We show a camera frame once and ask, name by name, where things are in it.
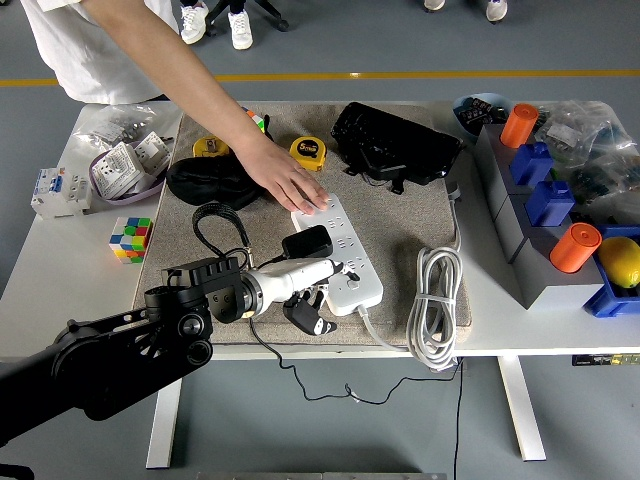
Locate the person's right hand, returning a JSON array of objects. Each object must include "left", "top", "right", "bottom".
[{"left": 233, "top": 137, "right": 331, "bottom": 216}]

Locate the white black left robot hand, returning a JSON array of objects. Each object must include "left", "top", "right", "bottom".
[{"left": 257, "top": 257, "right": 362, "bottom": 336}]

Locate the black power adapter plug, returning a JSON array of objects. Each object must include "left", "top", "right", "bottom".
[{"left": 281, "top": 224, "right": 334, "bottom": 261}]

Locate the thin black adapter cord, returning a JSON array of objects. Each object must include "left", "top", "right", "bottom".
[{"left": 248, "top": 252, "right": 461, "bottom": 405}]

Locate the white power strip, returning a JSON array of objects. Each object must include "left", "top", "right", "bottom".
[{"left": 291, "top": 194, "right": 385, "bottom": 317}]

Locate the yellow tape measure round label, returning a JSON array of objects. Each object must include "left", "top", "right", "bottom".
[{"left": 288, "top": 135, "right": 329, "bottom": 173}]

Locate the colourful puzzle cube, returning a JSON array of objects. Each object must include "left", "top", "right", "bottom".
[
  {"left": 242, "top": 105, "right": 266, "bottom": 134},
  {"left": 108, "top": 216, "right": 154, "bottom": 265}
]

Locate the yellow tape measure square label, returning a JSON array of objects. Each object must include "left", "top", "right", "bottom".
[{"left": 192, "top": 137, "right": 231, "bottom": 159}]

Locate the black fabric pouch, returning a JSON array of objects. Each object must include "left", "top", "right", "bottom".
[{"left": 166, "top": 156, "right": 264, "bottom": 210}]

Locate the grey-brown mat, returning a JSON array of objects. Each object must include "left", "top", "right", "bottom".
[{"left": 129, "top": 102, "right": 472, "bottom": 347}]

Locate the black plastic tray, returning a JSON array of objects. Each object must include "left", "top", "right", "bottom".
[{"left": 329, "top": 101, "right": 465, "bottom": 194}]

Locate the black office chair base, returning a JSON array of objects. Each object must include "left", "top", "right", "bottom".
[{"left": 205, "top": 0, "right": 290, "bottom": 37}]

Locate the purple shallow bowl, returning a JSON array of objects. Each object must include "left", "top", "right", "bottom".
[{"left": 88, "top": 141, "right": 170, "bottom": 207}]

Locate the clear bag of screws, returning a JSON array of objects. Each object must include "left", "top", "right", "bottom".
[{"left": 72, "top": 103, "right": 181, "bottom": 154}]

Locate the light blue bowl of parts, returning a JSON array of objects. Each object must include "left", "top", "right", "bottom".
[{"left": 451, "top": 91, "right": 515, "bottom": 141}]

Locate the white table leg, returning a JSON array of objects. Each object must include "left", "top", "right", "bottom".
[
  {"left": 145, "top": 377, "right": 185, "bottom": 470},
  {"left": 497, "top": 355, "right": 547, "bottom": 463}
]

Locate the white circuit breaker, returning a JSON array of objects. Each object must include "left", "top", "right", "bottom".
[{"left": 30, "top": 165, "right": 94, "bottom": 220}]

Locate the orange cylinder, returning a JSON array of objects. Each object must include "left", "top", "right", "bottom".
[
  {"left": 499, "top": 103, "right": 540, "bottom": 150},
  {"left": 549, "top": 222, "right": 603, "bottom": 274}
]

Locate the blue plastic block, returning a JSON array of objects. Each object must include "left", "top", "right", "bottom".
[
  {"left": 523, "top": 180, "right": 576, "bottom": 228},
  {"left": 508, "top": 141, "right": 554, "bottom": 187}
]

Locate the grey block holder box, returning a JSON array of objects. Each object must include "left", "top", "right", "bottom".
[{"left": 473, "top": 122, "right": 606, "bottom": 312}]

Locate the clear bag with white label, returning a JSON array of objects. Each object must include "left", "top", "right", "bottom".
[{"left": 535, "top": 99, "right": 636, "bottom": 164}]

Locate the blue storage bin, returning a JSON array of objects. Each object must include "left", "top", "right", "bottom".
[{"left": 582, "top": 223, "right": 640, "bottom": 319}]

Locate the black table control panel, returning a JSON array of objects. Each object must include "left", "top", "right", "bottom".
[{"left": 572, "top": 352, "right": 640, "bottom": 367}]

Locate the clear bag of dark parts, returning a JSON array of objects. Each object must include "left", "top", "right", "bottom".
[{"left": 562, "top": 147, "right": 640, "bottom": 221}]

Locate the yellow lemon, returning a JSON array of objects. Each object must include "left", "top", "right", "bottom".
[{"left": 597, "top": 236, "right": 640, "bottom": 289}]

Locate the small white wall socket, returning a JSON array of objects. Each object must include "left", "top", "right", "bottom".
[{"left": 133, "top": 130, "right": 175, "bottom": 175}]

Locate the white power strip cable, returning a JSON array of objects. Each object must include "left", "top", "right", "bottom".
[{"left": 355, "top": 184, "right": 465, "bottom": 372}]

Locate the large white wall socket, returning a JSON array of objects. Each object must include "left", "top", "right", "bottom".
[{"left": 93, "top": 142, "right": 147, "bottom": 199}]

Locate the black hanging cable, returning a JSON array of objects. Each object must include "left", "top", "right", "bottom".
[{"left": 452, "top": 357, "right": 465, "bottom": 480}]

